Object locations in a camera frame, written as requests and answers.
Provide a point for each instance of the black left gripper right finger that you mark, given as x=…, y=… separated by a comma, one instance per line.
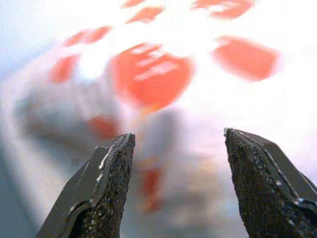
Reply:
x=267, y=193

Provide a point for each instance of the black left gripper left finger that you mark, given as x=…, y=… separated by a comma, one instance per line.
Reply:
x=104, y=193

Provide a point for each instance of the peach pillow with orange spots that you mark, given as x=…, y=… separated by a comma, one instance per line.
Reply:
x=153, y=79

